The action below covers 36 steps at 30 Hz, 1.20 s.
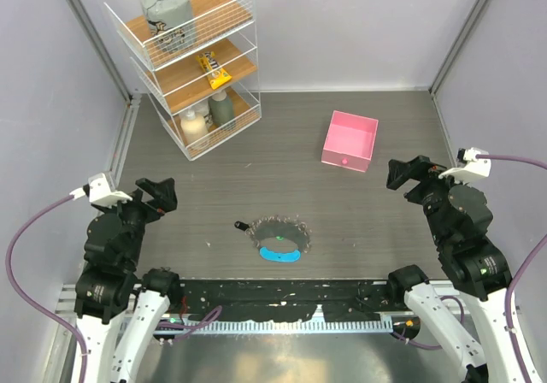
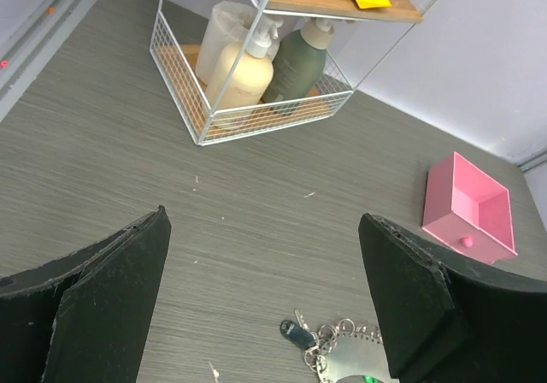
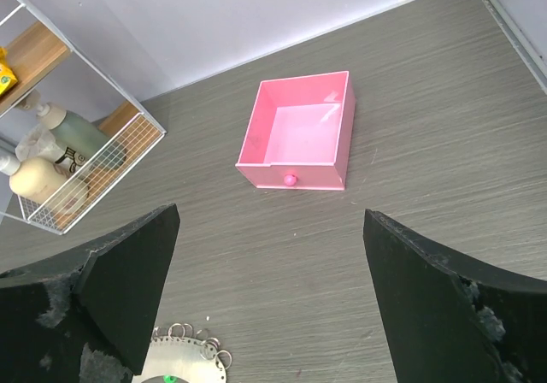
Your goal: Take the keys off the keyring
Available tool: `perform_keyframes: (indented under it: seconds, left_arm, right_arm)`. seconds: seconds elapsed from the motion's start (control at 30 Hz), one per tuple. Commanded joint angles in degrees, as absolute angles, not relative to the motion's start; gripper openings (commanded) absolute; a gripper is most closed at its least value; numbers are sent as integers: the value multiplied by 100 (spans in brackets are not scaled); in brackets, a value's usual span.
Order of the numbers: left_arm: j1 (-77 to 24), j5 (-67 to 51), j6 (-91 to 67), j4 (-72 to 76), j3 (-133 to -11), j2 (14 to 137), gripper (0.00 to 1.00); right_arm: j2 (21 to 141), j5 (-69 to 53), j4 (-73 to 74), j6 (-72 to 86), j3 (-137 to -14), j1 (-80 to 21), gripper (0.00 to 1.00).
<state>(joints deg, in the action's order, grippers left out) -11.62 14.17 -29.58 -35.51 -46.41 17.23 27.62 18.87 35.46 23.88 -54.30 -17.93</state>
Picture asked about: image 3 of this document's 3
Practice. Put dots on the pink open drawer box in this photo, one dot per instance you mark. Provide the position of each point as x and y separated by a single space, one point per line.
299 133

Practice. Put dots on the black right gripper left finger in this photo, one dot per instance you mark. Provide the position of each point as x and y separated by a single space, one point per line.
87 314

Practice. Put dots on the yellow candy bag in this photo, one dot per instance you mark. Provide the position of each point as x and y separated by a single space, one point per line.
8 78

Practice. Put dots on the cream lotion bottle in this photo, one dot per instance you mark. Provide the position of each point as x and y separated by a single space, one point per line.
45 183

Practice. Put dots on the green pump bottle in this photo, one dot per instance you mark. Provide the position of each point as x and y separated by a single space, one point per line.
82 136

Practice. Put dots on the small grey capped bottle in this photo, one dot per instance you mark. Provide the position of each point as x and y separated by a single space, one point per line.
9 163

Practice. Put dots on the white wire shelf rack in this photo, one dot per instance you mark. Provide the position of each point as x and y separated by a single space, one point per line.
33 55

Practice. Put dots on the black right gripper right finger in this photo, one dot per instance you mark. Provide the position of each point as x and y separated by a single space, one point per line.
449 317

